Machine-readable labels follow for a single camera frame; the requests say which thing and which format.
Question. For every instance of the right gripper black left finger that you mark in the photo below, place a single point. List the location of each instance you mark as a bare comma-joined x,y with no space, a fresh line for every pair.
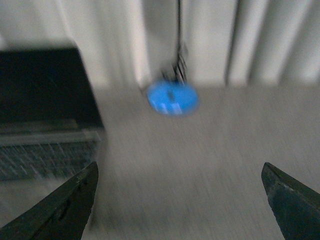
62,215

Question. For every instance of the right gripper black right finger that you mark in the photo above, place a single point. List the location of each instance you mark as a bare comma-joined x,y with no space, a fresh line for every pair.
295,206

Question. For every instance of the grey Apple laptop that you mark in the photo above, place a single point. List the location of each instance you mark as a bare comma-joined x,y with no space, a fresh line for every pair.
50,124

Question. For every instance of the blue round disc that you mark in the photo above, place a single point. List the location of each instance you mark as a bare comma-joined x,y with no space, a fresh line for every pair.
172,98

